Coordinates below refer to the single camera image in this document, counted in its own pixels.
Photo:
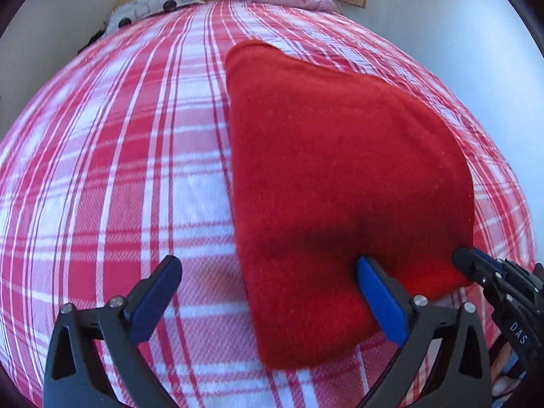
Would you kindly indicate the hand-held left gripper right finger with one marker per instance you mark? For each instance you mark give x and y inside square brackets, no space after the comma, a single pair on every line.
[380,301]

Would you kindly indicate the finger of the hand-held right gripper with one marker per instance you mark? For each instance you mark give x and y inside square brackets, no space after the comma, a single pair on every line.
[469,263]
[516,274]

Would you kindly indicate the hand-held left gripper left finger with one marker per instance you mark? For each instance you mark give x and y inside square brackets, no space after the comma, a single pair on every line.
[153,301]

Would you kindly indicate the red knit sweater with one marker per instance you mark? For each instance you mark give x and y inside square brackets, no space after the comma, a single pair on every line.
[331,157]

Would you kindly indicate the person's right hand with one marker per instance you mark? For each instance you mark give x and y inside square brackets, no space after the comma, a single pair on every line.
[505,386]

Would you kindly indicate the red white plaid blanket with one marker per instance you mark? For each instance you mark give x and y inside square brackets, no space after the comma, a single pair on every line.
[106,157]

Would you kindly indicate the white black patterned pillow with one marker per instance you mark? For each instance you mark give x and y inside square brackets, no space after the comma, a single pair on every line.
[140,6]

